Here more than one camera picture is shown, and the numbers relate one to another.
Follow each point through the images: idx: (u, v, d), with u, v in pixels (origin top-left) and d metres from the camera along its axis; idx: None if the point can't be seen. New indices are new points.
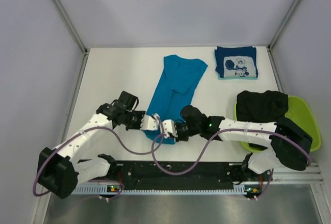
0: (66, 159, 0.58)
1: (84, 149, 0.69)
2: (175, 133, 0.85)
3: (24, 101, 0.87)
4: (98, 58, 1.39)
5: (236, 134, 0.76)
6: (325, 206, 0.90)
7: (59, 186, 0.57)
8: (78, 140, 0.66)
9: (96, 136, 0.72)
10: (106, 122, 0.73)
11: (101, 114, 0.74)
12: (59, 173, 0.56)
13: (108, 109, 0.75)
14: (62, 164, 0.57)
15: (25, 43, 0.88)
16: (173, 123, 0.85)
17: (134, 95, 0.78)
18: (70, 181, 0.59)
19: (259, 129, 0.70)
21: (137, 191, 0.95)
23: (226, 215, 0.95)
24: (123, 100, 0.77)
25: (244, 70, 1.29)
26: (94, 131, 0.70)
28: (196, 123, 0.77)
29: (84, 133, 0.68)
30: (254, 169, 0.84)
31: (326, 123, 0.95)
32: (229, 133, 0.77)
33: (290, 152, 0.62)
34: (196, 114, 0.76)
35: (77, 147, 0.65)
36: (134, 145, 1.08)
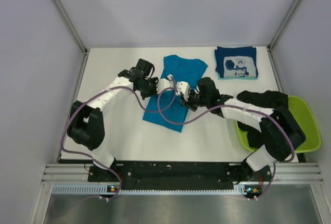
0: (97, 109, 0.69)
1: (109, 105, 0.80)
2: (186, 97, 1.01)
3: (24, 101, 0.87)
4: (98, 58, 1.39)
5: (235, 112, 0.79)
6: (325, 206, 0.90)
7: (91, 134, 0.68)
8: (105, 96, 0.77)
9: (120, 96, 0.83)
10: (128, 83, 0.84)
11: (122, 77, 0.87)
12: (92, 121, 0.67)
13: (129, 73, 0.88)
14: (94, 114, 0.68)
15: (25, 43, 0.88)
16: (187, 87, 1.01)
17: (150, 63, 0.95)
18: (100, 130, 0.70)
19: (257, 110, 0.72)
21: (137, 191, 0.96)
23: (226, 215, 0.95)
24: (141, 66, 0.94)
25: (244, 70, 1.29)
26: (118, 90, 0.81)
28: (207, 94, 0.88)
29: (110, 91, 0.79)
30: (251, 164, 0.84)
31: (326, 123, 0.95)
32: (229, 109, 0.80)
33: (275, 134, 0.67)
34: (210, 87, 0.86)
35: (104, 101, 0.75)
36: (134, 145, 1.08)
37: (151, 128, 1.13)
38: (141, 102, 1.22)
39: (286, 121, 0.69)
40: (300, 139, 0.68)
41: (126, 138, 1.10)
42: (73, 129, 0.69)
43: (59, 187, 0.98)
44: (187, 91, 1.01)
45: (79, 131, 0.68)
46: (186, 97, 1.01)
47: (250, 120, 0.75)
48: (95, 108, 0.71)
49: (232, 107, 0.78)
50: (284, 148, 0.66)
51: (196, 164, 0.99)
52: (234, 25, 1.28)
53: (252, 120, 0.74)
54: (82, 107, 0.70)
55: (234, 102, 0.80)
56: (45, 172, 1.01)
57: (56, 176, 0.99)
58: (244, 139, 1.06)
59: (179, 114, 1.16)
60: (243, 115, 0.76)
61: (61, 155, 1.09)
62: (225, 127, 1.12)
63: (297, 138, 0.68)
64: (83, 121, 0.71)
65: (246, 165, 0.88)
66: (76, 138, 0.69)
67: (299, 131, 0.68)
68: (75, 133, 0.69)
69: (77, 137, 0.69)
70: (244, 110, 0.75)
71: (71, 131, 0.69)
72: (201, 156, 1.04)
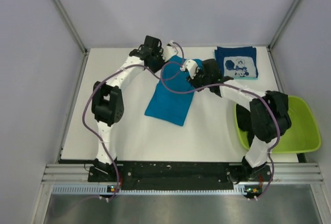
0: (116, 87, 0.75)
1: (126, 83, 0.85)
2: (192, 75, 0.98)
3: (24, 101, 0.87)
4: (98, 58, 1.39)
5: (231, 92, 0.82)
6: (325, 206, 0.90)
7: (113, 110, 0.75)
8: (121, 75, 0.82)
9: (133, 74, 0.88)
10: (139, 62, 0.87)
11: (133, 56, 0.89)
12: (113, 99, 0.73)
13: (139, 53, 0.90)
14: (114, 91, 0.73)
15: (24, 44, 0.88)
16: (195, 66, 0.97)
17: (158, 39, 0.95)
18: (120, 105, 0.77)
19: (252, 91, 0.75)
21: (137, 191, 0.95)
23: (226, 215, 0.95)
24: (149, 43, 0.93)
25: (244, 70, 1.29)
26: (133, 69, 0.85)
28: (209, 74, 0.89)
29: (124, 70, 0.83)
30: (249, 160, 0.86)
31: (325, 123, 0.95)
32: (227, 89, 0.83)
33: (262, 115, 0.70)
34: (212, 66, 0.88)
35: (121, 79, 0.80)
36: (134, 145, 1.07)
37: (151, 128, 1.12)
38: (141, 101, 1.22)
39: (275, 105, 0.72)
40: (286, 124, 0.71)
41: (126, 137, 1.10)
42: (96, 107, 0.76)
43: (59, 188, 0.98)
44: (194, 70, 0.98)
45: (102, 108, 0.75)
46: (193, 75, 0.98)
47: (243, 100, 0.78)
48: (114, 87, 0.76)
49: (229, 87, 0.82)
50: (269, 130, 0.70)
51: (196, 164, 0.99)
52: (234, 25, 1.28)
53: (245, 101, 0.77)
54: (101, 86, 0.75)
55: (232, 83, 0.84)
56: (45, 172, 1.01)
57: (56, 176, 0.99)
58: (244, 138, 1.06)
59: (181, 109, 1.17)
60: (238, 95, 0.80)
61: (61, 155, 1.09)
62: (225, 127, 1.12)
63: (284, 122, 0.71)
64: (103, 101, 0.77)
65: (247, 163, 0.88)
66: (100, 115, 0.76)
67: (287, 117, 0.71)
68: (99, 110, 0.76)
69: (101, 113, 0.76)
70: (239, 90, 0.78)
71: (95, 109, 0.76)
72: (202, 155, 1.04)
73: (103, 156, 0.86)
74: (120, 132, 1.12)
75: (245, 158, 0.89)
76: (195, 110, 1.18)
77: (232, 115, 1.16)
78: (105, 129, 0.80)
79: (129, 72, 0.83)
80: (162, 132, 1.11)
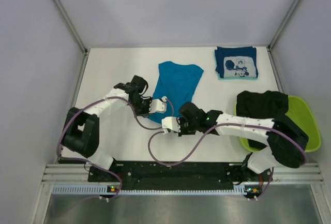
0: (93, 115, 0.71)
1: (106, 114, 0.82)
2: (177, 129, 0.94)
3: (24, 101, 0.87)
4: (98, 58, 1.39)
5: (232, 129, 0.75)
6: (325, 206, 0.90)
7: (84, 142, 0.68)
8: (102, 104, 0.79)
9: (116, 105, 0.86)
10: (124, 95, 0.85)
11: (118, 89, 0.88)
12: (88, 127, 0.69)
13: (125, 87, 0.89)
14: (90, 119, 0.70)
15: (24, 44, 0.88)
16: (174, 120, 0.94)
17: (145, 80, 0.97)
18: (95, 137, 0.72)
19: (257, 125, 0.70)
21: (137, 191, 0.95)
23: (226, 215, 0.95)
24: (136, 82, 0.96)
25: (244, 70, 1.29)
26: (116, 100, 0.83)
28: (192, 118, 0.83)
29: (106, 100, 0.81)
30: (253, 168, 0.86)
31: (325, 123, 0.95)
32: (227, 127, 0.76)
33: (286, 146, 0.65)
34: (192, 109, 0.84)
35: (101, 108, 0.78)
36: (133, 146, 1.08)
37: (151, 128, 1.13)
38: None
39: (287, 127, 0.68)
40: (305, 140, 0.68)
41: (126, 138, 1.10)
42: (67, 136, 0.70)
43: (59, 187, 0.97)
44: (176, 123, 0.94)
45: (72, 139, 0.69)
46: (177, 129, 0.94)
47: (251, 133, 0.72)
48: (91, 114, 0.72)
49: (230, 125, 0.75)
50: (296, 157, 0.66)
51: (196, 164, 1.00)
52: (234, 25, 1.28)
53: (255, 135, 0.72)
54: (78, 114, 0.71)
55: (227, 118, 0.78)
56: (45, 172, 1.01)
57: (56, 176, 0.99)
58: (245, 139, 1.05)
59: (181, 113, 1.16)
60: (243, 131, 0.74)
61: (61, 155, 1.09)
62: None
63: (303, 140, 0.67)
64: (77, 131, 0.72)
65: (247, 169, 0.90)
66: (71, 146, 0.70)
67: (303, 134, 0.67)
68: (69, 140, 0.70)
69: (71, 145, 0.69)
70: (243, 125, 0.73)
71: (65, 139, 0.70)
72: (201, 155, 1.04)
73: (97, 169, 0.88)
74: (119, 133, 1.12)
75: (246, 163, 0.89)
76: None
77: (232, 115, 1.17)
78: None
79: (110, 102, 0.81)
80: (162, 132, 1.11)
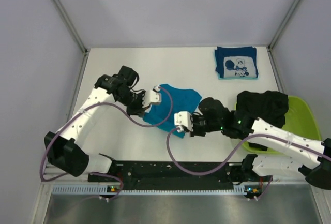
0: (71, 141, 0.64)
1: (89, 125, 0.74)
2: (190, 127, 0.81)
3: (24, 101, 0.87)
4: (98, 58, 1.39)
5: (274, 144, 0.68)
6: (325, 206, 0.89)
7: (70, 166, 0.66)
8: (79, 120, 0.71)
9: (98, 114, 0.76)
10: (105, 97, 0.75)
11: (99, 88, 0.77)
12: (67, 155, 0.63)
13: (107, 83, 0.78)
14: (68, 147, 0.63)
15: (24, 44, 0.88)
16: (188, 116, 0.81)
17: (135, 72, 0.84)
18: (79, 157, 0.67)
19: (307, 147, 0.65)
21: (137, 191, 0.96)
23: (226, 215, 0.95)
24: (124, 75, 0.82)
25: (244, 70, 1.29)
26: (95, 107, 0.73)
28: (217, 118, 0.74)
29: (84, 113, 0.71)
30: (258, 172, 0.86)
31: (326, 124, 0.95)
32: (265, 138, 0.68)
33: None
34: (219, 109, 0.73)
35: (79, 125, 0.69)
36: (133, 145, 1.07)
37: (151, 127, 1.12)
38: None
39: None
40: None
41: (126, 137, 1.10)
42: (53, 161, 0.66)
43: (59, 188, 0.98)
44: (190, 119, 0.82)
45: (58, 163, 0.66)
46: (190, 128, 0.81)
47: (295, 153, 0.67)
48: (69, 139, 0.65)
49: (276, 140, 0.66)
50: None
51: (196, 164, 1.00)
52: (234, 25, 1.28)
53: (300, 156, 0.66)
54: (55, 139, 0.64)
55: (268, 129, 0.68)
56: (45, 172, 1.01)
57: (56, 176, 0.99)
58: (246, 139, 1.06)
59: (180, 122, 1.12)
60: (287, 149, 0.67)
61: None
62: None
63: None
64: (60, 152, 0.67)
65: (247, 170, 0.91)
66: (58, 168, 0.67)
67: None
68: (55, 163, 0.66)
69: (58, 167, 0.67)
70: (290, 144, 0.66)
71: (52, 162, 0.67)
72: (201, 155, 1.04)
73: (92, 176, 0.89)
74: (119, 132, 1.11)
75: (247, 162, 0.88)
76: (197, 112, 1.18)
77: None
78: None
79: (89, 114, 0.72)
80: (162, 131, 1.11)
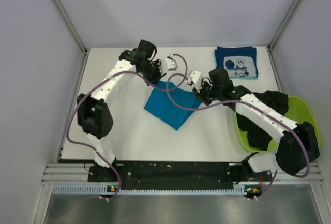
0: (101, 101, 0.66)
1: (115, 92, 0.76)
2: (198, 88, 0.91)
3: (24, 101, 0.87)
4: (98, 58, 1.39)
5: (252, 113, 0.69)
6: (325, 206, 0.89)
7: (100, 125, 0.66)
8: (108, 85, 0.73)
9: (122, 83, 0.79)
10: (130, 67, 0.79)
11: (123, 60, 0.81)
12: (98, 113, 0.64)
13: (131, 55, 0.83)
14: (100, 105, 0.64)
15: (24, 44, 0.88)
16: (200, 77, 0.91)
17: (153, 45, 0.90)
18: (107, 118, 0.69)
19: (279, 120, 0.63)
21: (137, 191, 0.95)
23: (225, 215, 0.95)
24: (144, 48, 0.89)
25: (244, 70, 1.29)
26: (121, 75, 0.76)
28: (219, 85, 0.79)
29: (111, 79, 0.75)
30: (252, 165, 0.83)
31: (326, 123, 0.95)
32: (246, 108, 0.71)
33: (296, 152, 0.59)
34: (222, 77, 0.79)
35: (107, 90, 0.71)
36: (133, 145, 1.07)
37: (152, 127, 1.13)
38: (141, 101, 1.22)
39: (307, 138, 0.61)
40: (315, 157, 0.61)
41: (126, 137, 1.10)
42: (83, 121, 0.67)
43: (59, 187, 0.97)
44: (200, 81, 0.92)
45: (87, 122, 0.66)
46: (198, 88, 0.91)
47: (267, 125, 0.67)
48: (99, 100, 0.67)
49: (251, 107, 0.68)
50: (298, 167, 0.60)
51: (196, 163, 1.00)
52: (234, 25, 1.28)
53: (271, 129, 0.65)
54: (85, 99, 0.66)
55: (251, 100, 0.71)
56: (45, 172, 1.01)
57: (56, 176, 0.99)
58: (244, 139, 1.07)
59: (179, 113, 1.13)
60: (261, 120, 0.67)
61: (61, 155, 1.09)
62: (225, 124, 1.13)
63: (313, 156, 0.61)
64: (90, 113, 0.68)
65: (247, 164, 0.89)
66: (86, 129, 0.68)
67: (317, 151, 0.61)
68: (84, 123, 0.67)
69: (87, 128, 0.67)
70: (264, 114, 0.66)
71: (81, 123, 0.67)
72: (201, 155, 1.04)
73: (101, 161, 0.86)
74: (119, 132, 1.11)
75: (246, 159, 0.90)
76: (197, 111, 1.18)
77: (232, 116, 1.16)
78: (95, 142, 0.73)
79: (116, 80, 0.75)
80: (163, 131, 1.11)
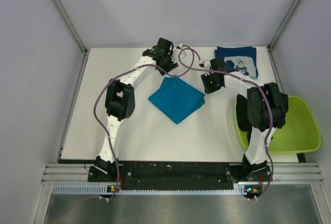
0: (129, 85, 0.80)
1: (138, 81, 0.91)
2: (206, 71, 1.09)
3: (24, 102, 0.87)
4: (98, 58, 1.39)
5: (235, 82, 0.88)
6: (325, 206, 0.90)
7: (125, 107, 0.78)
8: (134, 74, 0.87)
9: (145, 74, 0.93)
10: (152, 62, 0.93)
11: (146, 56, 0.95)
12: (126, 95, 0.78)
13: (152, 52, 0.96)
14: (128, 88, 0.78)
15: (24, 44, 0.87)
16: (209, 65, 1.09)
17: (170, 42, 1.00)
18: (132, 103, 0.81)
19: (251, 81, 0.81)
21: (137, 191, 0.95)
23: (226, 215, 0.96)
24: (162, 45, 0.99)
25: (244, 70, 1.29)
26: (145, 68, 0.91)
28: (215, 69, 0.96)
29: (137, 69, 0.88)
30: (248, 156, 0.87)
31: (325, 123, 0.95)
32: (230, 78, 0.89)
33: (257, 102, 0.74)
34: (218, 61, 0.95)
35: (134, 78, 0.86)
36: (134, 145, 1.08)
37: (152, 127, 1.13)
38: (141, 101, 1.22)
39: (271, 95, 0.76)
40: (280, 115, 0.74)
41: (126, 137, 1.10)
42: (110, 102, 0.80)
43: (59, 187, 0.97)
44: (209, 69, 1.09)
45: (115, 104, 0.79)
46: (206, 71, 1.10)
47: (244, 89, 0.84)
48: (128, 85, 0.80)
49: (233, 77, 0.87)
50: (262, 118, 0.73)
51: (196, 164, 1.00)
52: (234, 25, 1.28)
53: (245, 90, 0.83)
54: (116, 83, 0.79)
55: (235, 73, 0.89)
56: (45, 172, 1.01)
57: (56, 176, 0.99)
58: (245, 139, 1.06)
59: (181, 109, 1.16)
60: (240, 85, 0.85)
61: (61, 155, 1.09)
62: (226, 124, 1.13)
63: (277, 112, 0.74)
64: (117, 97, 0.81)
65: (247, 162, 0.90)
66: (112, 109, 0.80)
67: (281, 108, 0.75)
68: (111, 105, 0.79)
69: (113, 108, 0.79)
70: (241, 80, 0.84)
71: (108, 105, 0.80)
72: (201, 155, 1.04)
73: (106, 154, 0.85)
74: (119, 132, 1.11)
75: (245, 157, 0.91)
76: (197, 111, 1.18)
77: (232, 116, 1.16)
78: (114, 124, 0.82)
79: (141, 71, 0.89)
80: (163, 132, 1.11)
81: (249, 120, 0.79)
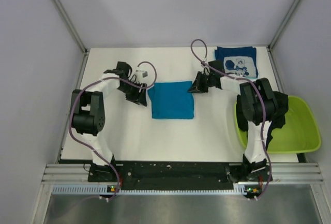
0: (96, 92, 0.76)
1: (105, 93, 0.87)
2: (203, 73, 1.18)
3: (24, 102, 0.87)
4: (98, 58, 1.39)
5: (229, 82, 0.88)
6: (325, 206, 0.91)
7: (94, 118, 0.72)
8: (100, 85, 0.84)
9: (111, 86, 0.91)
10: (115, 76, 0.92)
11: (107, 74, 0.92)
12: (94, 103, 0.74)
13: (114, 70, 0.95)
14: (95, 96, 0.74)
15: (24, 45, 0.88)
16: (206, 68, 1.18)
17: (129, 65, 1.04)
18: (102, 113, 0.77)
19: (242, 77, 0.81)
21: (137, 191, 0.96)
23: (226, 215, 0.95)
24: (121, 67, 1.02)
25: (244, 70, 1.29)
26: (110, 79, 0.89)
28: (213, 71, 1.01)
29: (103, 80, 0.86)
30: (247, 155, 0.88)
31: (325, 123, 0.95)
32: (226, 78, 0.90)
33: (250, 95, 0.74)
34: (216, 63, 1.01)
35: (100, 88, 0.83)
36: (133, 144, 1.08)
37: (152, 127, 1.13)
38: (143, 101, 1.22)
39: (264, 90, 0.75)
40: (272, 109, 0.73)
41: (126, 137, 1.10)
42: (77, 117, 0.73)
43: (59, 188, 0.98)
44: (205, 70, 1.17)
45: (83, 118, 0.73)
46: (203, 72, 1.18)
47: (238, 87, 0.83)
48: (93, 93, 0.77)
49: (228, 77, 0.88)
50: (256, 111, 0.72)
51: (196, 163, 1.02)
52: (233, 25, 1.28)
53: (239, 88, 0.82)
54: (81, 94, 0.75)
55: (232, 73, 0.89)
56: (45, 172, 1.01)
57: (56, 176, 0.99)
58: (244, 138, 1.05)
59: (182, 106, 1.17)
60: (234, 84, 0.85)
61: (61, 155, 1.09)
62: (225, 124, 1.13)
63: (270, 106, 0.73)
64: (83, 111, 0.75)
65: (246, 161, 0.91)
66: (81, 126, 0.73)
67: (273, 101, 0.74)
68: (79, 120, 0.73)
69: (81, 124, 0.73)
70: (235, 78, 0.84)
71: (75, 121, 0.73)
72: (202, 154, 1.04)
73: (99, 160, 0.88)
74: (118, 132, 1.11)
75: (245, 157, 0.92)
76: (197, 110, 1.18)
77: (232, 115, 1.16)
78: (92, 139, 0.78)
79: (107, 81, 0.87)
80: (163, 132, 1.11)
81: (244, 117, 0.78)
